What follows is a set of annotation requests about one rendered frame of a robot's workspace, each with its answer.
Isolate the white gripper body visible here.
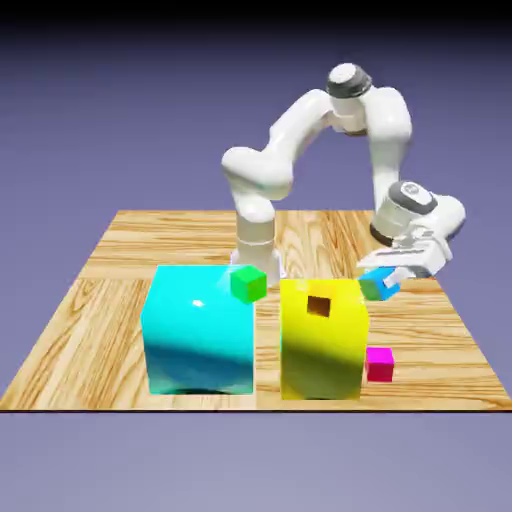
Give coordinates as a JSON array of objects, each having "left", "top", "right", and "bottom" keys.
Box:
[{"left": 355, "top": 238, "right": 454, "bottom": 279}]

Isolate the large yellow box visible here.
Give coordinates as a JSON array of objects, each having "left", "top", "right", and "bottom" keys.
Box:
[{"left": 279, "top": 278, "right": 370, "bottom": 402}]

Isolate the large cyan box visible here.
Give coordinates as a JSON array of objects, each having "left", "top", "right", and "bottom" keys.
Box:
[{"left": 140, "top": 264, "right": 257, "bottom": 396}]

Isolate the small magenta cube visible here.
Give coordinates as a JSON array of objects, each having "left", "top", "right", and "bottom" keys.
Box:
[{"left": 365, "top": 346, "right": 396, "bottom": 383}]

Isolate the small blue cube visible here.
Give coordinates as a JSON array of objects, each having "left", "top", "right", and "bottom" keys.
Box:
[{"left": 357, "top": 266, "right": 402, "bottom": 302}]

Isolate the small orange cube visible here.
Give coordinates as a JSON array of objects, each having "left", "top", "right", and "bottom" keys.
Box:
[{"left": 306, "top": 295, "right": 333, "bottom": 319}]

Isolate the small green cube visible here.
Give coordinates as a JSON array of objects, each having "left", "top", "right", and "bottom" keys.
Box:
[{"left": 230, "top": 264, "right": 268, "bottom": 304}]

